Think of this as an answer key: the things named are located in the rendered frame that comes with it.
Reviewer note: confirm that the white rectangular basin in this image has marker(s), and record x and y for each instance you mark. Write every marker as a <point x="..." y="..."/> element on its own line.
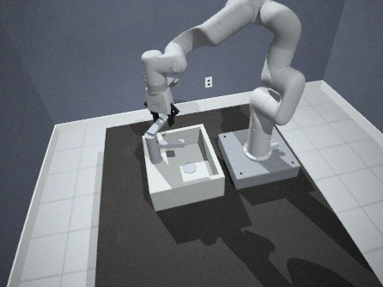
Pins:
<point x="185" y="175"/>

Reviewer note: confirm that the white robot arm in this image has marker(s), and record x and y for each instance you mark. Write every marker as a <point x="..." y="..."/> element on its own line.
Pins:
<point x="277" y="75"/>

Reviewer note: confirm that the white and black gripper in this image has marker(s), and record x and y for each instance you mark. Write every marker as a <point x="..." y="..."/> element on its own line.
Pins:
<point x="161" y="102"/>

